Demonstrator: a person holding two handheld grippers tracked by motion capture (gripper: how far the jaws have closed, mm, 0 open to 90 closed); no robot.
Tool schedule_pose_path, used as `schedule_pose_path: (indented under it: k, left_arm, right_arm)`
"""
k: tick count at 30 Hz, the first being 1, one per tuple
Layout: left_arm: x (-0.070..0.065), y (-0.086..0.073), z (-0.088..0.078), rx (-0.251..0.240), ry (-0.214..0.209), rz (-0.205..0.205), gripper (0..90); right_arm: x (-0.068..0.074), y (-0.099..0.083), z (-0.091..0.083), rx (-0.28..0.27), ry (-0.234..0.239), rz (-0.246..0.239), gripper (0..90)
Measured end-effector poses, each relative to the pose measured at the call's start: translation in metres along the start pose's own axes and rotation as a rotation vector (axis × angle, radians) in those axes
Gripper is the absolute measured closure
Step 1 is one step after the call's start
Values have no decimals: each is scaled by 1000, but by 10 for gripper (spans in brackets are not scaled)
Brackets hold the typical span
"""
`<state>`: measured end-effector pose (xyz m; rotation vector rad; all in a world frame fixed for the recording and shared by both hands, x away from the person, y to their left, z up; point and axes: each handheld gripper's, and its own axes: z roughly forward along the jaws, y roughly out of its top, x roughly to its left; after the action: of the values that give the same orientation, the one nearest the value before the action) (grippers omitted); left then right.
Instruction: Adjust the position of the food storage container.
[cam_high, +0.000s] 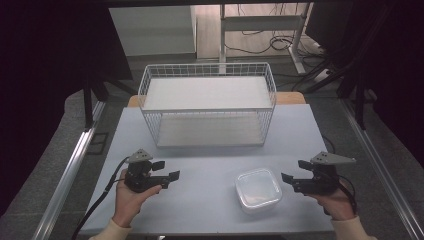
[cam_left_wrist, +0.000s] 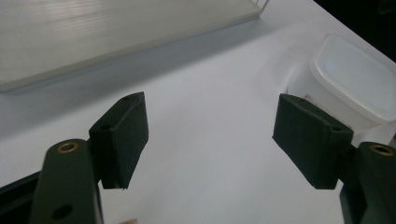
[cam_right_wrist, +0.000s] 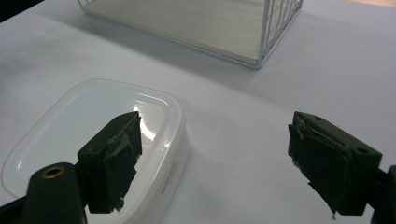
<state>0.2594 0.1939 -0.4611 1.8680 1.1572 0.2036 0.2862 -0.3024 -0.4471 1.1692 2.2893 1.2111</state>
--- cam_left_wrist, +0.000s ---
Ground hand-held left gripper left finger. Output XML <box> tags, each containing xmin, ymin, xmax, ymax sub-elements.
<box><xmin>28</xmin><ymin>91</ymin><xmax>149</xmax><ymax>224</ymax></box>

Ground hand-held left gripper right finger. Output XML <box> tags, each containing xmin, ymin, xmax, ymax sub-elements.
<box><xmin>272</xmin><ymin>92</ymin><xmax>396</xmax><ymax>224</ymax></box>

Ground white plastic container with lid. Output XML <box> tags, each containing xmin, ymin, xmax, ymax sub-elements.
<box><xmin>284</xmin><ymin>33</ymin><xmax>396</xmax><ymax>133</ymax></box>

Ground pale flat shelf board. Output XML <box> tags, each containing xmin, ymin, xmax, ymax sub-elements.
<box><xmin>0</xmin><ymin>0</ymin><xmax>271</xmax><ymax>93</ymax></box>

